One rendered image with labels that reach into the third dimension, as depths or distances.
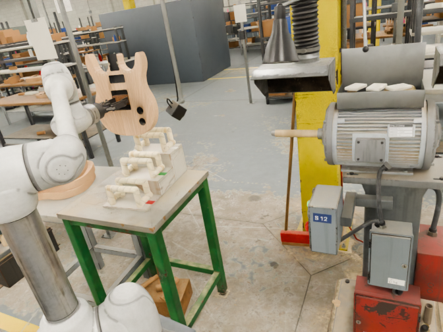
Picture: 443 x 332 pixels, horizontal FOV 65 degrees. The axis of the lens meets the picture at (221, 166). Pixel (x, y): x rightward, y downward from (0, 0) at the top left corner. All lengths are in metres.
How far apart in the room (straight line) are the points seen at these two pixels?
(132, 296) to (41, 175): 0.52
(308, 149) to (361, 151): 1.18
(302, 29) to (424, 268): 1.06
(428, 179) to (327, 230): 0.41
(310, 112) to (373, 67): 1.00
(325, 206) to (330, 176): 1.34
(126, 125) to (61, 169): 0.93
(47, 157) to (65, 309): 0.51
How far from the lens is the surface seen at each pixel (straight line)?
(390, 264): 1.54
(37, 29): 2.98
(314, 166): 2.56
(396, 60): 1.47
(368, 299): 1.65
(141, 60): 1.70
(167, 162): 1.94
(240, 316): 2.40
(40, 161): 0.96
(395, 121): 1.37
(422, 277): 1.70
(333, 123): 1.37
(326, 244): 1.32
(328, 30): 2.28
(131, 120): 1.81
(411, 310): 1.67
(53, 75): 1.50
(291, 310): 2.40
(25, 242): 1.09
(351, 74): 1.49
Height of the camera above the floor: 1.79
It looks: 25 degrees down
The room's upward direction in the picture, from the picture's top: 9 degrees counter-clockwise
